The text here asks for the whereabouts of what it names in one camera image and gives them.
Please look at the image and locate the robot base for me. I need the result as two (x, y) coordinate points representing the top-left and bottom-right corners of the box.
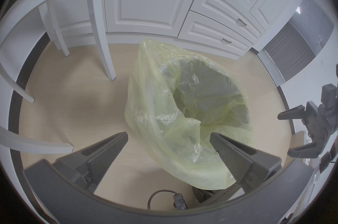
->
(192, 150), (338, 221)

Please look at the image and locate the white chair with grey seat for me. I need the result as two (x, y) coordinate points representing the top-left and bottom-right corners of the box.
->
(0, 0), (117, 155)

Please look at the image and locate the black cable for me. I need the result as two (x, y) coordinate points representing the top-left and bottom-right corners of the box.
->
(146, 189), (187, 211)

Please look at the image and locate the grey curtain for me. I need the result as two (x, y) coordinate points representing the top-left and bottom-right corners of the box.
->
(264, 23), (321, 83)

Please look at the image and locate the white trash bin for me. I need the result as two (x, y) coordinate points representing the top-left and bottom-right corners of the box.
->
(156, 58), (251, 184)

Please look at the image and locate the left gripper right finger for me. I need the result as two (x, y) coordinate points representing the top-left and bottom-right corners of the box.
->
(210, 132), (283, 194)

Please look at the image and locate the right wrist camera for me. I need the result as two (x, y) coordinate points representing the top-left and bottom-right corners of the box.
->
(321, 84), (336, 112)

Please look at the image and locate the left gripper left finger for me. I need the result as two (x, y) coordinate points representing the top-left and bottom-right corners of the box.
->
(54, 132), (129, 194)

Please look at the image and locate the yellow plastic bag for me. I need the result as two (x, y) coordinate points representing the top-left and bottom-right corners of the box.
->
(124, 39), (256, 190)

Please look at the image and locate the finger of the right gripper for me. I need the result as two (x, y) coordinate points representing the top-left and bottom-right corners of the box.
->
(277, 105), (306, 121)
(287, 139), (326, 159)

